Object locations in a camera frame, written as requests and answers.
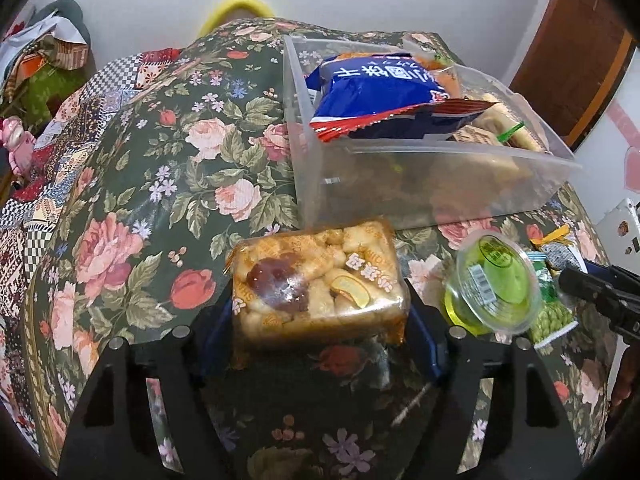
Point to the yellow foam tube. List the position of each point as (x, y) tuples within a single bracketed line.
[(235, 7)]

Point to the golden puffed rice cake packet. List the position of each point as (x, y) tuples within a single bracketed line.
[(310, 280)]

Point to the yellow green snack packet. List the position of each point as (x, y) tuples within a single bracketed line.
[(552, 240)]

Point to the green cloth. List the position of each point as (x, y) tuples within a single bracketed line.
[(40, 87)]

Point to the green pea packet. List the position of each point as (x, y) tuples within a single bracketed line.
[(550, 320)]

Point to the brown snack packet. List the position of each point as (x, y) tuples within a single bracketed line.
[(475, 136)]

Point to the blue biscuit packet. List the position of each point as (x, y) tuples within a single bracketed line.
[(370, 90)]

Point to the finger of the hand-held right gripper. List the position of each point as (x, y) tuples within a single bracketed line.
[(622, 275), (595, 295)]

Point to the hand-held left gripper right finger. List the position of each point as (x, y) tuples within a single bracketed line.
[(425, 340)]

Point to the grey blue cushion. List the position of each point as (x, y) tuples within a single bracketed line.
[(70, 12)]

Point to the red snack packet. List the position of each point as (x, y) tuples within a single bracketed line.
[(440, 116)]

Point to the green jelly cup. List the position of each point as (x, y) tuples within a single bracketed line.
[(495, 280)]

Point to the person's right hand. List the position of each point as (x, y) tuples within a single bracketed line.
[(625, 375)]

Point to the pink plush toy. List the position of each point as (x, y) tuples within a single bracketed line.
[(15, 142)]

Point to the patchwork quilt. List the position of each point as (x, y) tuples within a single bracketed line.
[(60, 130)]

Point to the brown wooden door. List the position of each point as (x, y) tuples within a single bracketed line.
[(575, 35)]

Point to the clear plastic container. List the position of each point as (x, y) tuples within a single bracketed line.
[(350, 180)]

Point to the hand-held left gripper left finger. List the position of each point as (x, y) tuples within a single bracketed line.
[(217, 330)]

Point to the pile of clothes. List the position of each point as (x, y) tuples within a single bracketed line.
[(30, 45)]

